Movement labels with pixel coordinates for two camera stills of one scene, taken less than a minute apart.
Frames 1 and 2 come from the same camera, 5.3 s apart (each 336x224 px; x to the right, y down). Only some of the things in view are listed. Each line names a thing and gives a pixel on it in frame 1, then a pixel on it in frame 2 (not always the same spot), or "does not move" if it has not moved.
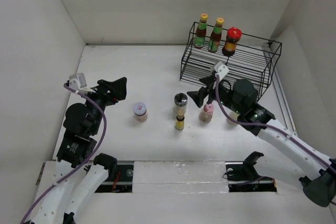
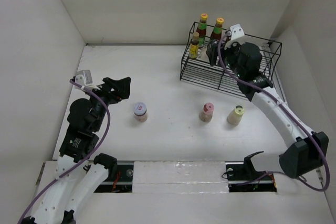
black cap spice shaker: [180, 101] to [203, 56]
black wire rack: [244, 56] does not move
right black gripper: [198, 96] to [212, 54]
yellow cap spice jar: [234, 116] does not move
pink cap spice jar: [206, 114] does not move
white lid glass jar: [140, 112] does not move
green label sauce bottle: [200, 35] does not move
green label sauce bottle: [214, 41] does not move
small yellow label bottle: [179, 122] to [194, 45]
